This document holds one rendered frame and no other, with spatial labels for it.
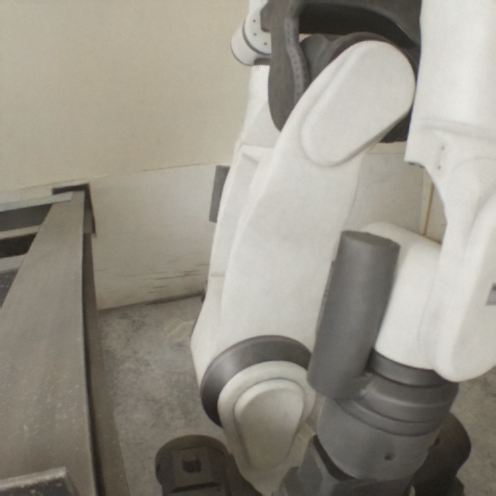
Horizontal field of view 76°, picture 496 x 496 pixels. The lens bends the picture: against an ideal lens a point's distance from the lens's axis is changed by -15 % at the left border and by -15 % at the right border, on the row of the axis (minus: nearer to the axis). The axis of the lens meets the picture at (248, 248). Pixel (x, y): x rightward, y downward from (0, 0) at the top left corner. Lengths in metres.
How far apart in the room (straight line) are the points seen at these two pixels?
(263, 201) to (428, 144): 0.17
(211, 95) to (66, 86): 0.78
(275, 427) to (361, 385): 0.21
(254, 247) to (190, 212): 1.69
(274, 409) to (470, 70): 0.35
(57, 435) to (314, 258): 0.30
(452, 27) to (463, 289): 0.14
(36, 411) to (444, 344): 0.35
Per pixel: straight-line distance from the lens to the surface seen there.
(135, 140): 2.00
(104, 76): 2.02
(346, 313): 0.20
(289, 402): 0.41
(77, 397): 0.39
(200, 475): 0.86
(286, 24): 0.40
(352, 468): 0.27
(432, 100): 0.22
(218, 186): 0.61
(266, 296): 0.39
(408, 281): 0.21
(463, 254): 0.18
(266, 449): 0.45
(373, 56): 0.36
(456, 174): 0.19
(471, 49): 0.22
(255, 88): 0.61
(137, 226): 1.99
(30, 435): 0.37
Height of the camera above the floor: 0.90
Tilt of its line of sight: 18 degrees down
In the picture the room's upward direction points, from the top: 3 degrees counter-clockwise
